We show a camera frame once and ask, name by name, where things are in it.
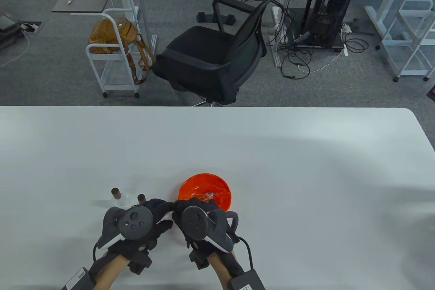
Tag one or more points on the person's right hand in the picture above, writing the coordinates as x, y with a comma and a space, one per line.
188, 202

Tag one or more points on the person's left hand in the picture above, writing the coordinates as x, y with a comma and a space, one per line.
158, 208

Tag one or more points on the clear glass perfume bottle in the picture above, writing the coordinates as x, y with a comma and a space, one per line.
208, 197
115, 193
141, 198
167, 217

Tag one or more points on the person's left forearm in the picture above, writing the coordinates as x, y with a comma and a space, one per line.
112, 271

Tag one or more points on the person's right forearm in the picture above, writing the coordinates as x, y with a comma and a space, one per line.
221, 269

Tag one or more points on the dark grey right hand controller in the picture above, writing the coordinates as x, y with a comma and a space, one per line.
194, 223

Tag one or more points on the dark grey hand controller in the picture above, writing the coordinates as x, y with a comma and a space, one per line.
135, 222
194, 223

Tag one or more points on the orange plastic bowl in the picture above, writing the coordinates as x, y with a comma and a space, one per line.
204, 184

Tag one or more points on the dark grey left hand controller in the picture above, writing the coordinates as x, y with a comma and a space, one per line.
135, 222

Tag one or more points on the white metal cart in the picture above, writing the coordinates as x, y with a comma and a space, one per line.
119, 79

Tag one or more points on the black office chair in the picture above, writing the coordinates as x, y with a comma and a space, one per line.
204, 55

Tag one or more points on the brown leather bag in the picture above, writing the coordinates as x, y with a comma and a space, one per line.
108, 33

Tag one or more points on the black rubber block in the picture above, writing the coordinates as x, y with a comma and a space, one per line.
230, 19

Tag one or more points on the white desk leg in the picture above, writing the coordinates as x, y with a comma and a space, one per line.
276, 31

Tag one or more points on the white power strip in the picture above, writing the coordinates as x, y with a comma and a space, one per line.
345, 50

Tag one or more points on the dark top side table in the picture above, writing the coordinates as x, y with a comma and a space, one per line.
81, 1

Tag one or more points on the floor socket box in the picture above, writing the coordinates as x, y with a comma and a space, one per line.
30, 27

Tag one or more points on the black devices on floor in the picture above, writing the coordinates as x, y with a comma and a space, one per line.
6, 33

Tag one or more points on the black computer tower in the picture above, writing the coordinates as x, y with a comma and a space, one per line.
334, 7

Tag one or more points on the white metal trolley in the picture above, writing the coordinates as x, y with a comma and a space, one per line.
414, 72

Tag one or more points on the white rack right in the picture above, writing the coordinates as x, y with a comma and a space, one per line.
373, 18

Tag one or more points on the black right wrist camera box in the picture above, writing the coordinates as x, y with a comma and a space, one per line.
248, 281

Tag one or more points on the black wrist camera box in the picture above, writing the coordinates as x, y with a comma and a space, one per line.
248, 281
78, 279

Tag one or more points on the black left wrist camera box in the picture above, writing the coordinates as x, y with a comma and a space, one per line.
78, 279

